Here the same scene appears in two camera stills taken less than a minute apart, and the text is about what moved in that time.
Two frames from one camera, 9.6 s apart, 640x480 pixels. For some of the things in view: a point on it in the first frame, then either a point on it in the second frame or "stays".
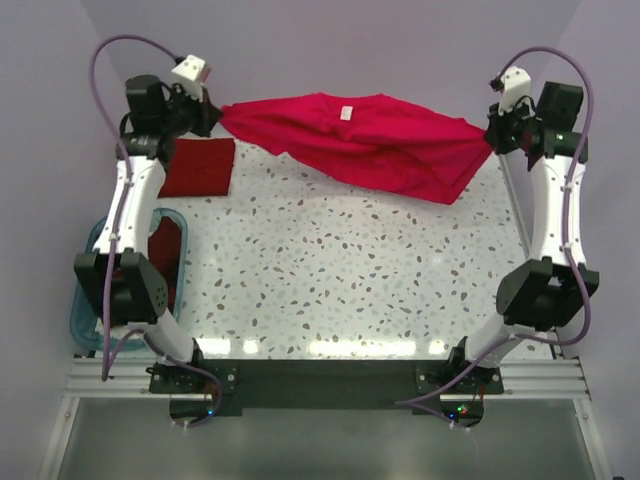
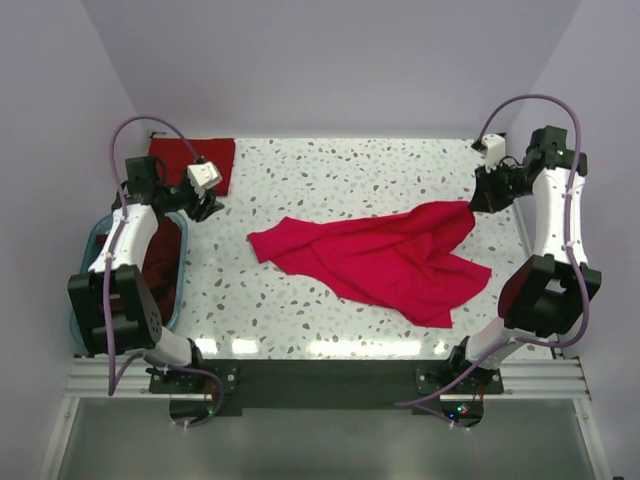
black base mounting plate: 202,389 stays
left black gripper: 209,115 to 199,210
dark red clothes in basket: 164,254 stays
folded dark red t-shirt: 199,167 stays
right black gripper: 496,122 to 485,198
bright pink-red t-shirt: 371,138 to 412,260
